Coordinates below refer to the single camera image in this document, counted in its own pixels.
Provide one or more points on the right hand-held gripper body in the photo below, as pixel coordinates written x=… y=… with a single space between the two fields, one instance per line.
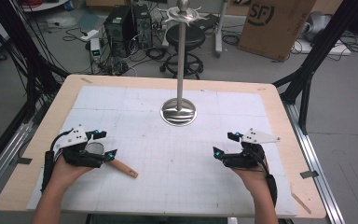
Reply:
x=245 y=157

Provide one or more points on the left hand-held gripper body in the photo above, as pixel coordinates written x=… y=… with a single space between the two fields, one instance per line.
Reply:
x=74 y=155

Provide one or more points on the metal utensil stand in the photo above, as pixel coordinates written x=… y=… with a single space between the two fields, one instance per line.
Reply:
x=181 y=62

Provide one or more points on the person's left hand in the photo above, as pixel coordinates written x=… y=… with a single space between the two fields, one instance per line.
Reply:
x=65 y=172

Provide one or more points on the person's right hand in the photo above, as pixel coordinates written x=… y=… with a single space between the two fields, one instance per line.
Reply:
x=251 y=177

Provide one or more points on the black tape piece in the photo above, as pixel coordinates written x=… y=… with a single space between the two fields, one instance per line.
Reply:
x=24 y=160
x=309 y=174

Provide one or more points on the white grid mat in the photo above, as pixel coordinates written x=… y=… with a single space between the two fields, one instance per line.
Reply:
x=167 y=168

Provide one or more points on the thin wooden stick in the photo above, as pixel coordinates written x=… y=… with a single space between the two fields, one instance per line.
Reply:
x=301 y=202

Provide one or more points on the small white device green display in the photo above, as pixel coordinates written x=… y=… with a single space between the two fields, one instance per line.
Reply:
x=95 y=49

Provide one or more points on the white power strip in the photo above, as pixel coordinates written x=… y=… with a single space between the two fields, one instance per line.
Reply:
x=89 y=35

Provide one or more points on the large black computer tower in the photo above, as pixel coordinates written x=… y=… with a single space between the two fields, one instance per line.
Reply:
x=119 y=31

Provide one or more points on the black round stool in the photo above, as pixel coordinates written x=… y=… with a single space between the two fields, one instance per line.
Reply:
x=195 y=36

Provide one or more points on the brown cardboard box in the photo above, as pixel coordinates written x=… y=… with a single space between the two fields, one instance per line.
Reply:
x=276 y=31

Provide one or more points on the slim black computer tower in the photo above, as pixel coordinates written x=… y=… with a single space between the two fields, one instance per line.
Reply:
x=143 y=26

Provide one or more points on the aluminium rail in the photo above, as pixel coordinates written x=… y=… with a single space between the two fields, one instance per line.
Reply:
x=315 y=168
x=3 y=155

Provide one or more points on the white stand post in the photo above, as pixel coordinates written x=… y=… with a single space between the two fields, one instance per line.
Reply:
x=218 y=34

